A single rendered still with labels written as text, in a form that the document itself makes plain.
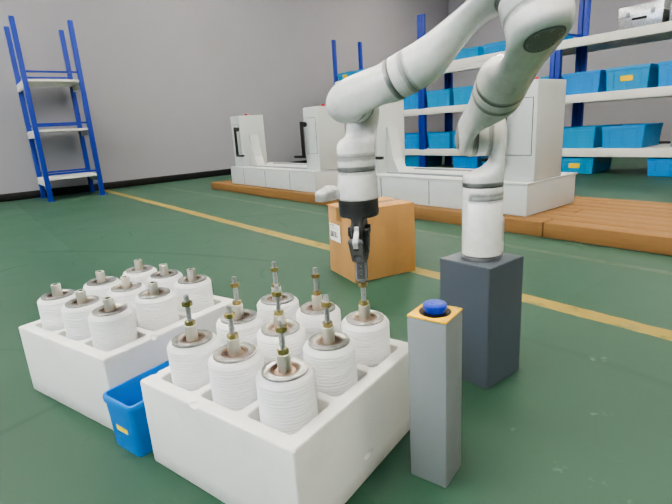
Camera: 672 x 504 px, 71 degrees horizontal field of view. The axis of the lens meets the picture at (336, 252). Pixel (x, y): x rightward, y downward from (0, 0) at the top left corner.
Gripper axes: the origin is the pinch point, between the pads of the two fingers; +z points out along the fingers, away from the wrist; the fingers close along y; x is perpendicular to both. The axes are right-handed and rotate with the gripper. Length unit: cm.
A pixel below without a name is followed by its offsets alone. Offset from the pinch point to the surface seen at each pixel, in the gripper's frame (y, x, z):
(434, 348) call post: -14.9, -13.7, 8.6
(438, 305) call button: -12.4, -14.4, 2.1
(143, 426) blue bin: -13, 44, 29
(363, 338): -4.7, -0.4, 12.1
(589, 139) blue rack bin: 444, -170, 1
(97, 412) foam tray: -5, 61, 32
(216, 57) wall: 616, 298, -138
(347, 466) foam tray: -20.3, 0.9, 28.4
